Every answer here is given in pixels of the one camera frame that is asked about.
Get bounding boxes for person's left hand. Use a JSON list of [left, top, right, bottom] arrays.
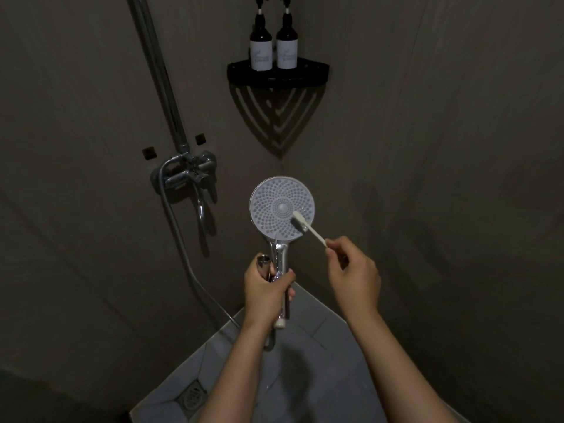
[[243, 256, 296, 329]]

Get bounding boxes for person's right hand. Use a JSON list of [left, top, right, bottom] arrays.
[[325, 236, 382, 322]]

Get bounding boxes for white toothbrush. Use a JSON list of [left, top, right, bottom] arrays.
[[293, 210, 328, 248]]

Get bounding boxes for chrome handheld shower head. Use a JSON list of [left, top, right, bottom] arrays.
[[249, 176, 316, 327]]

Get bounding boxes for person's right forearm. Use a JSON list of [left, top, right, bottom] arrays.
[[346, 309, 459, 423]]

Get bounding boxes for person's left forearm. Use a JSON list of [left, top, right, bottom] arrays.
[[197, 313, 279, 423]]

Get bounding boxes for chrome shower mixer valve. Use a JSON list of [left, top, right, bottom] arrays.
[[151, 150, 218, 232]]

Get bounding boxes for square floor drain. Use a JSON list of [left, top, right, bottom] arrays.
[[174, 380, 208, 420]]

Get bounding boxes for black corner shower shelf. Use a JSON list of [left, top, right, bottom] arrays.
[[227, 57, 330, 88]]

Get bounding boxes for chrome shower riser pipe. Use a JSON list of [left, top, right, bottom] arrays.
[[127, 0, 191, 154]]

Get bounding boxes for dark pump bottle white label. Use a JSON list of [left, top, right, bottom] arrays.
[[276, 0, 299, 70], [249, 0, 274, 72]]

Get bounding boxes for chrome shower hose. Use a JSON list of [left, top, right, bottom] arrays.
[[158, 159, 276, 351]]

